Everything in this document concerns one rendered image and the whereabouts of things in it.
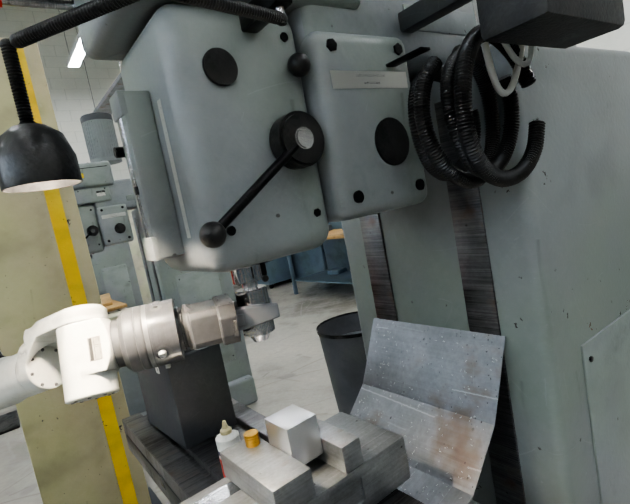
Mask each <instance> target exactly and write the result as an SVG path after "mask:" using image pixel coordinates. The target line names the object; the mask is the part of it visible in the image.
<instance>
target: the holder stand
mask: <svg viewBox="0 0 630 504"><path fill-rule="evenodd" d="M184 352H185V360H183V361H179V362H175V363H171V367H170V368H166V366H165V365H163V366H159V367H156V368H151V369H147V370H144V371H140V372H137V374H138V378H139V382H140V386H141V390H142V394H143V399H144V403H145V407H146V411H147V415H148V419H149V422H150V423H151V424H153V425H154V426H155V427H157V428H158V429H159V430H161V431H162V432H163V433H165V434H166V435H167V436H169V437H170V438H171V439H173V440H174V441H175V442H177V443H178V444H180V445H181V446H182V447H184V448H185V449H186V450H187V449H190V448H191V447H193V446H195V445H197V444H199V443H201V442H203V441H205V440H207V439H209V438H211V437H213V436H214V435H216V434H218V433H220V429H221V428H222V421H223V420H225V421H226V423H227V425H228V426H230V427H232V426H234V425H235V424H237V421H236V417H235V412H234V408H233V403H232V399H231V394H230V390H229V385H228V381H227V376H226V371H225V367H224V362H223V358H222V353H221V349H220V344H216V345H212V346H208V347H204V348H200V349H198V350H194V349H193V350H191V349H190V346H189V345H188V348H187V350H186V351H184Z"/></svg>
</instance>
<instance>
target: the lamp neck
mask: <svg viewBox="0 0 630 504"><path fill-rule="evenodd" d="M0 48H1V49H0V50H1V51H2V52H1V53H2V54H3V55H2V57H3V60H4V64H5V67H6V70H7V72H6V73H7V74H8V75H7V76H8V77H9V78H8V80H10V81H9V83H10V86H11V88H10V89H12V91H11V92H12V93H13V94H12V95H13V96H14V97H13V99H15V100H14V102H15V105H16V107H15V108H17V110H16V111H17V112H18V113H17V114H18V118H19V121H20V123H23V122H35V121H34V118H33V116H34V115H32V114H33V112H32V109H31V106H30V104H31V103H30V102H29V101H30V100H29V99H28V98H29V96H27V95H28V93H27V90H26V87H25V85H26V84H25V81H24V77H23V76H24V75H23V74H22V73H23V72H22V71H21V70H22V68H21V65H20V62H19V60H20V59H19V58H18V57H19V56H18V55H17V54H18V52H16V51H17V49H16V48H15V47H13V46H12V45H11V43H10V41H9V38H3V39H1V40H0Z"/></svg>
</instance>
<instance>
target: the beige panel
mask: <svg viewBox="0 0 630 504"><path fill-rule="evenodd" d="M1 39H3V38H0V40H1ZM0 49H1V48H0ZM16 49H17V51H16V52H18V54H17V55H18V56H19V57H18V58H19V59H20V60H19V62H20V65H21V68H22V70H21V71H22V72H23V73H22V74H23V75H24V76H23V77H24V81H25V84H26V85H25V87H26V90H27V93H28V95H27V96H29V98H28V99H29V100H30V101H29V102H30V103H31V104H30V106H31V109H32V112H33V114H32V115H34V116H33V118H34V121H35V122H37V123H41V124H45V125H48V126H50V127H52V128H54V129H56V130H58V131H59V129H58V125H57V121H56V117H55V113H54V109H53V105H52V101H51V97H50V93H49V89H48V85H47V81H46V77H45V73H44V69H43V65H42V61H41V57H40V52H39V48H38V44H37V43H34V44H32V45H29V46H27V47H24V48H22V49H18V48H16ZM1 52H2V51H1V50H0V135H1V134H2V133H4V132H5V131H6V130H7V129H9V128H10V127H11V126H14V125H18V124H19V123H20V121H19V118H18V114H17V113H18V112H17V111H16V110H17V108H15V107H16V105H15V102H14V100H15V99H13V97H14V96H13V95H12V94H13V93H12V92H11V91H12V89H10V88H11V86H10V83H9V81H10V80H8V78H9V77H8V76H7V75H8V74H7V73H6V72H7V70H6V67H5V64H4V60H3V57H2V55H3V54H2V53H1ZM84 304H100V305H102V302H101V298H100V294H99V290H98V286H97V282H96V278H95V274H94V270H93V266H92V262H91V258H90V254H89V250H88V246H87V242H86V238H85V234H84V229H83V225H82V221H81V217H80V213H79V209H78V205H77V201H76V197H75V193H74V189H73V185H72V186H67V187H62V188H57V189H51V190H43V191H35V192H24V193H3V192H1V189H0V351H1V352H2V355H4V356H6V357H7V356H13V355H15V354H17V353H18V351H19V348H20V347H21V345H23V344H24V339H23V336H24V332H25V330H27V329H29V328H31V327H32V326H33V325H34V324H35V323H36V322H37V321H39V320H41V319H43V318H45V317H47V316H50V315H52V314H54V313H56V312H59V311H61V310H63V309H66V308H69V307H73V306H78V305H84ZM117 375H118V381H119V387H120V390H119V391H118V392H117V393H114V394H111V395H110V396H108V395H107V396H104V397H100V398H98V399H92V400H88V401H84V402H83V403H80V402H79V403H75V404H68V405H67V404H65V400H64V392H63V384H61V385H60V386H58V387H56V388H53V389H50V390H47V391H45V392H42V393H39V394H36V395H34V396H31V397H28V398H26V399H25V400H23V401H22V402H20V403H18V404H15V405H16V408H17V412H18V416H19V419H20V423H21V426H22V430H23V434H24V437H25V441H26V444H27V448H28V452H29V455H30V459H31V462H32V466H33V470H34V473H35V477H36V480H37V484H38V488H39V491H40V495H41V498H42V502H43V504H162V503H161V501H160V500H159V498H158V497H157V496H156V494H155V493H154V492H153V490H152V489H151V487H147V483H146V479H145V475H144V471H143V467H142V465H141V464H140V462H139V461H138V460H137V458H136V457H135V456H134V455H133V453H132V452H131V451H130V449H129V446H128V442H127V439H126V435H125V431H124V427H123V423H122V419H124V418H127V417H129V416H130V415H129V411H128V407H127V402H126V398H125V394H124V390H123V386H122V382H121V378H120V374H119V371H118V372H117Z"/></svg>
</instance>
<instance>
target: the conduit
mask: <svg viewBox="0 0 630 504"><path fill-rule="evenodd" d="M484 42H485V41H484V40H483V39H482V37H481V31H480V25H477V26H475V27H474V28H472V29H471V30H470V31H469V33H468V34H467V35H466V36H465V38H464V39H463V41H462V44H461V45H460V44H459V45H457V46H455V47H454V49H453V50H452V53H451V54H450V56H449V57H448V58H447V60H446V62H445V64H444V67H443V66H442V64H443V63H442V61H441V59H440V58H439V57H437V56H430V57H429V58H428V59H427V61H426V62H425V64H424V66H423V67H422V69H421V70H420V71H419V72H418V73H417V74H416V76H415V77H414V79H413V81H412V83H411V87H410V90H409V95H408V97H409V98H408V104H407V105H408V107H407V108H408V114H409V116H408V117H409V119H408V120H409V124H410V125H409V127H411V128H410V130H411V132H410V133H412V134H411V136H412V139H413V141H412V142H414V144H413V145H415V147H414V148H416V150H415V151H417V154H418V156H419V159H420V161H421V164H423V166H424V168H425V169H426V170H427V172H428V173H429V174H430V175H432V176H433V177H434V178H436V179H438V180H440V181H450V182H451V183H453V184H454V185H456V186H459V187H461V188H465V189H472V188H478V187H480V186H482V185H484V184H485V183H486V182H487V183H489V184H491V185H494V186H497V187H509V186H513V185H516V184H518V183H520V182H521V181H523V180H525V178H527V177H528V176H529V175H530V173H531V172H532V171H533V169H534V168H535V166H536V165H537V163H538V161H539V158H540V156H541V153H542V150H543V146H544V145H543V144H544V138H545V137H544V135H545V134H544V133H545V131H544V130H545V124H546V123H545V122H544V121H541V120H534V121H531V122H530V123H529V124H528V125H529V127H528V128H529V129H528V131H529V132H528V140H527V141H528V142H527V145H526V149H525V152H524V155H523V157H522V158H521V160H520V161H519V162H518V164H517V165H516V166H515V167H513V168H512V169H510V170H504V168H505V167H506V166H507V165H508V163H509V161H510V159H511V157H512V154H513V152H514V149H515V146H516V143H517V142H516V141H517V138H518V136H517V135H518V132H519V130H518V129H519V127H518V126H520V124H519V123H520V121H519V120H520V118H519V117H520V115H519V114H520V112H519V110H520V109H519V107H520V106H519V104H520V103H519V102H518V101H519V99H518V96H517V95H518V93H517V90H516V87H515V89H514V90H513V92H512V93H511V94H510V95H509V96H504V97H502V96H501V97H502V100H503V101H502V102H504V103H503V105H504V106H503V107H504V109H503V110H505V111H504V113H505V114H504V118H505V119H504V121H505V122H504V127H503V128H504V130H503V131H504V132H503V135H502V136H503V137H502V140H501V142H500V130H499V129H500V127H499V126H500V124H499V123H500V122H499V120H500V119H499V116H498V115H499V113H498V112H499V111H498V105H497V103H498V102H497V99H496V97H497V96H495V95H496V93H495V90H494V87H493V85H492V83H491V80H490V77H489V74H488V71H487V68H486V66H485V60H484V56H483V52H482V47H481V46H480V45H481V44H482V43H484ZM488 43H490V44H491V45H493V46H494V47H495V48H496V49H498V50H499V52H501V54H502V55H503V56H504V57H505V59H507V61H508V63H509V64H510V66H511V68H512V70H514V66H515V63H514V62H513V61H512V59H511V58H510V57H509V55H508V54H507V52H506V51H505V49H504V47H503V46H502V44H501V43H494V42H488ZM429 50H430V47H419V48H417V49H415V50H413V51H411V52H409V53H407V54H405V55H403V56H401V57H399V58H397V59H395V60H393V61H391V62H389V63H387V64H386V67H396V66H398V65H400V64H402V63H404V62H406V61H408V60H411V59H413V58H415V57H417V56H419V55H421V54H423V53H425V52H427V51H429ZM530 67H531V66H530V65H528V66H526V67H521V71H520V75H519V78H518V80H519V81H518V82H519V83H520V84H519V85H521V88H526V87H528V86H530V85H532V84H534V83H535V82H536V80H537V79H535V77H536V76H534V73H533V71H532V68H530ZM472 76H473V77H474V79H475V81H476V83H477V85H478V90H479V92H480V95H481V96H480V97H482V98H481V99H482V102H483V103H482V104H483V107H484V108H483V109H484V112H485V113H484V115H485V116H484V117H485V120H486V121H485V125H486V126H485V128H486V129H485V130H486V131H485V133H486V134H485V135H486V136H485V138H486V139H485V146H484V147H485V148H484V151H483V148H482V146H481V143H480V141H481V140H480V138H481V137H480V136H481V134H480V133H481V131H480V130H481V128H480V127H481V125H480V124H481V122H480V119H479V118H480V117H479V115H480V114H478V113H479V111H478V109H473V110H472V108H473V107H472V103H471V102H472V96H471V95H472V93H471V92H472V79H473V77H472ZM433 81H435V82H439V83H440V94H441V95H440V97H441V98H440V100H441V102H440V103H441V104H442V105H441V106H442V110H443V111H442V113H443V117H444V120H445V122H444V123H446V125H445V126H446V127H447V128H446V129H447V130H448V131H447V133H449V135H448V136H450V138H449V139H451V142H452V145H453V148H455V150H454V151H456V154H457V156H458V157H459V160H458V161H457V162H456V163H453V162H452V161H451V160H450V159H449V158H448V156H447V155H446V153H445V151H443V149H442V147H441V146H440V145H441V144H439V141H438V139H437V136H435V135H436V134H435V133H434V132H435V131H434V128H433V125H432V123H433V122H431V121H432V119H431V116H430V115H431V114H430V112H431V111H430V105H429V104H430V95H431V94H430V93H431V88H432V84H433ZM499 145H500V146H499ZM467 171H469V172H470V173H467Z"/></svg>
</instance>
